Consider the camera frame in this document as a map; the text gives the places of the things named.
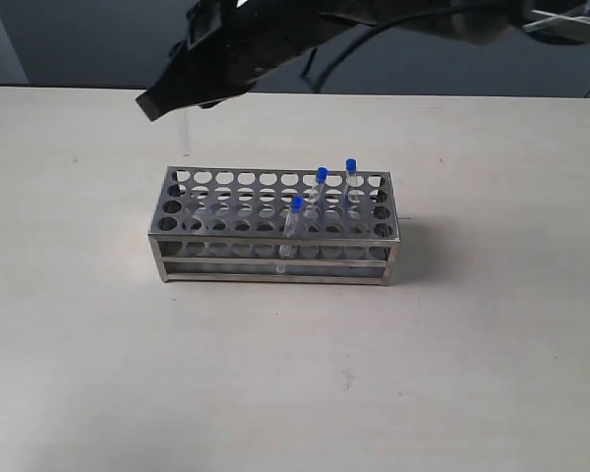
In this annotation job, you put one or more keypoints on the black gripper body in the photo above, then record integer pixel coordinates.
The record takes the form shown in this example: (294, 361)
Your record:
(230, 45)

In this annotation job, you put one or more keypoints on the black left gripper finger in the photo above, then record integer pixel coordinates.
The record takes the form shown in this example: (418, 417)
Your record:
(169, 93)

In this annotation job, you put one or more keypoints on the blue capped tube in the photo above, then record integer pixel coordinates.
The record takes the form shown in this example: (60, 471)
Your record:
(287, 251)
(185, 132)
(313, 210)
(351, 181)

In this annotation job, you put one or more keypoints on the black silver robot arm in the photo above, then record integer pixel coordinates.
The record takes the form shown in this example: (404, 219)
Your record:
(476, 22)

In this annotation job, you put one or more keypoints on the stainless steel test tube rack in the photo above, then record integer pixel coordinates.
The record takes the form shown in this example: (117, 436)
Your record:
(226, 224)

